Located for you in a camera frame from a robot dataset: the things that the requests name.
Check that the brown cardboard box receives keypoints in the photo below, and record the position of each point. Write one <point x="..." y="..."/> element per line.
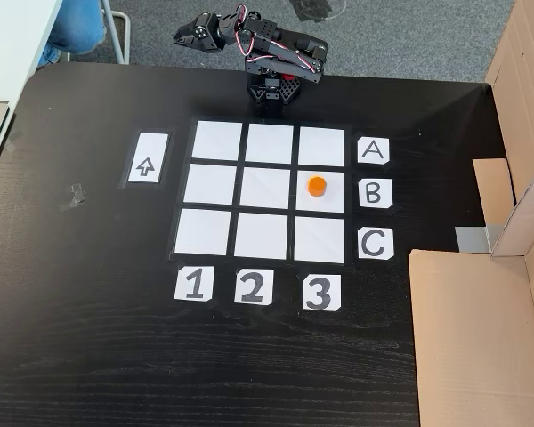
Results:
<point x="471" y="333"/>

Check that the round orange token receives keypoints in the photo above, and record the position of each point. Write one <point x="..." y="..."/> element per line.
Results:
<point x="316" y="186"/>

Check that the paper sheet number 1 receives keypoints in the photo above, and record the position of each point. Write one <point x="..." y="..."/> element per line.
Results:
<point x="194" y="284"/>

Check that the crumpled clear tape piece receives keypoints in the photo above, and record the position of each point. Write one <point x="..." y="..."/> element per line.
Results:
<point x="74" y="196"/>

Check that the paper sheet number 3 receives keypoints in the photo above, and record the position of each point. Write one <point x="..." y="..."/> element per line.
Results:
<point x="321" y="292"/>

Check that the white desk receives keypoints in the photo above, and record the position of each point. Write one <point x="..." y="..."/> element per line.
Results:
<point x="9" y="40"/>

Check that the paper sheet number 2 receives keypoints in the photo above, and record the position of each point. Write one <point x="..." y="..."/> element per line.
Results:
<point x="253" y="287"/>

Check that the grey metal chair frame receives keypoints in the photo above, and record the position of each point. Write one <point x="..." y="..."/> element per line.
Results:
<point x="115" y="31"/>

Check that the person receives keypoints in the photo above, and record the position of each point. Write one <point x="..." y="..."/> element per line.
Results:
<point x="75" y="26"/>

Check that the paper sheet letter A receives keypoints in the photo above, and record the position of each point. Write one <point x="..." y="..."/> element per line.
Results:
<point x="374" y="150"/>

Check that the paper sheet letter C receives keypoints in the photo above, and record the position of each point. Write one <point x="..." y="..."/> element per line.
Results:
<point x="375" y="243"/>

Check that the flat clear tape piece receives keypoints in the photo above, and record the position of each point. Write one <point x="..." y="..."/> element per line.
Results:
<point x="12" y="143"/>

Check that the white arrow paper sheet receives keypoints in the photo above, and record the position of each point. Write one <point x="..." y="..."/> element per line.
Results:
<point x="146" y="160"/>

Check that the white nine-square grid sheet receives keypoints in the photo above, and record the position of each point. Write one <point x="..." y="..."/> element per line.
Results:
<point x="267" y="189"/>

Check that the paper sheet letter B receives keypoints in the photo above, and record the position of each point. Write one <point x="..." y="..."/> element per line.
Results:
<point x="374" y="193"/>

